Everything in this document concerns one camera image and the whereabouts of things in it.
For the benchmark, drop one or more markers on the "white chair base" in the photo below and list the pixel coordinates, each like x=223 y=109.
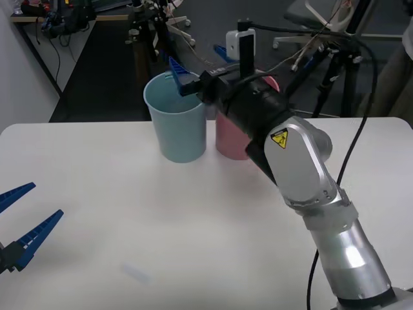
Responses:
x=192 y=41

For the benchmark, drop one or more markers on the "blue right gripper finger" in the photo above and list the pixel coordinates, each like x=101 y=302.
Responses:
x=180 y=72
x=221 y=51

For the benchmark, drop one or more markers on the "black tripod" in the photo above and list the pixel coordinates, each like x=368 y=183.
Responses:
x=330 y=71
x=142 y=19

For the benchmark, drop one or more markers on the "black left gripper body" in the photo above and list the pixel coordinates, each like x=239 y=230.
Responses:
x=3 y=258

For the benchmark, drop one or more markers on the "pale blue plastic bin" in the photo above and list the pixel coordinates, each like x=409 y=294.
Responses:
x=180 y=135

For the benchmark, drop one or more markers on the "pink plastic bin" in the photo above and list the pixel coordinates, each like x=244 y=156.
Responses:
x=229 y=142

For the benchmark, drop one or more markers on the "wooden desk with black frame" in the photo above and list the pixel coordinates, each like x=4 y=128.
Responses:
x=109 y=17

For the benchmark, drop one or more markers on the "white office chair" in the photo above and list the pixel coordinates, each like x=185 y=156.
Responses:
x=301 y=13

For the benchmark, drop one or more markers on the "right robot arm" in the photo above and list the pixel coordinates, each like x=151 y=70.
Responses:
x=297 y=161

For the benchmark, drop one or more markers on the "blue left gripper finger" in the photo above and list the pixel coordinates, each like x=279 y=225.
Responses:
x=16 y=195
x=35 y=239

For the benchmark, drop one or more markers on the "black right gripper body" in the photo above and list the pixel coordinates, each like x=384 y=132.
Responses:
x=216 y=85

